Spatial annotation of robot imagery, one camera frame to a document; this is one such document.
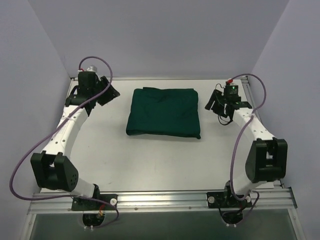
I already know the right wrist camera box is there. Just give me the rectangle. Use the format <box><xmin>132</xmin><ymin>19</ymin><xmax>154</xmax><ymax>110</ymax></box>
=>
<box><xmin>223</xmin><ymin>79</ymin><xmax>241</xmax><ymax>102</ymax></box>

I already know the green surgical drape cloth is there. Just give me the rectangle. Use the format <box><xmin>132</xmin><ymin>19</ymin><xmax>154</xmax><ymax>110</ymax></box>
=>
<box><xmin>125</xmin><ymin>87</ymin><xmax>201</xmax><ymax>140</ymax></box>

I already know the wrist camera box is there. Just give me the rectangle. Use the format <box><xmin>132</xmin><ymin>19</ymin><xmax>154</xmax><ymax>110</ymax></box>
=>
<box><xmin>223</xmin><ymin>79</ymin><xmax>241</xmax><ymax>102</ymax></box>
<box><xmin>85</xmin><ymin>65</ymin><xmax>98</xmax><ymax>73</ymax></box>

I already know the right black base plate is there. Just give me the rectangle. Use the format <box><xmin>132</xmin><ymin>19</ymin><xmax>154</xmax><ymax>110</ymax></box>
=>
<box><xmin>206</xmin><ymin>191</ymin><xmax>253</xmax><ymax>209</ymax></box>

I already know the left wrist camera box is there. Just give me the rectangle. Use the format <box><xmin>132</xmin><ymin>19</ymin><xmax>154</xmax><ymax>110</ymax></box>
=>
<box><xmin>85</xmin><ymin>65</ymin><xmax>98</xmax><ymax>73</ymax></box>

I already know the purple cable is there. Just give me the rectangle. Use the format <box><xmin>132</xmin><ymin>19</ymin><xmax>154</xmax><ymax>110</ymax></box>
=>
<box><xmin>219</xmin><ymin>73</ymin><xmax>266</xmax><ymax>223</ymax></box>
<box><xmin>9</xmin><ymin>56</ymin><xmax>120</xmax><ymax>227</ymax></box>

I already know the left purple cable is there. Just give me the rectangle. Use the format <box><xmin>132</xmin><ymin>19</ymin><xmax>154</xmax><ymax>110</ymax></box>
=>
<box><xmin>9</xmin><ymin>56</ymin><xmax>120</xmax><ymax>227</ymax></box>

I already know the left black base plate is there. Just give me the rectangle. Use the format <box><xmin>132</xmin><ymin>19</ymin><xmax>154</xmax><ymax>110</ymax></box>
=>
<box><xmin>71</xmin><ymin>193</ymin><xmax>118</xmax><ymax>211</ymax></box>

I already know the aluminium front rail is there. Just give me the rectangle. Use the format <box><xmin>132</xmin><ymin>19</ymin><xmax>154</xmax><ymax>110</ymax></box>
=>
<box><xmin>27</xmin><ymin>185</ymin><xmax>298</xmax><ymax>214</ymax></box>

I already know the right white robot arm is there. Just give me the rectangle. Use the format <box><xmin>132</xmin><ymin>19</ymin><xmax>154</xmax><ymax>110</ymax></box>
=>
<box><xmin>205</xmin><ymin>86</ymin><xmax>288</xmax><ymax>207</ymax></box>

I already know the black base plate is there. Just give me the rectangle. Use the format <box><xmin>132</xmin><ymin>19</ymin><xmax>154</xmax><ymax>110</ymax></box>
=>
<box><xmin>206</xmin><ymin>191</ymin><xmax>253</xmax><ymax>209</ymax></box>
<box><xmin>71</xmin><ymin>193</ymin><xmax>118</xmax><ymax>211</ymax></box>

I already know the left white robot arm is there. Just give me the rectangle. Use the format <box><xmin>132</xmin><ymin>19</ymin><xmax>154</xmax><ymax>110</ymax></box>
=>
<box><xmin>30</xmin><ymin>68</ymin><xmax>120</xmax><ymax>210</ymax></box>

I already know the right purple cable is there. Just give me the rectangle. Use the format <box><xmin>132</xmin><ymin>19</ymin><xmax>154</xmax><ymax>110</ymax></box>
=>
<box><xmin>219</xmin><ymin>73</ymin><xmax>266</xmax><ymax>223</ymax></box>

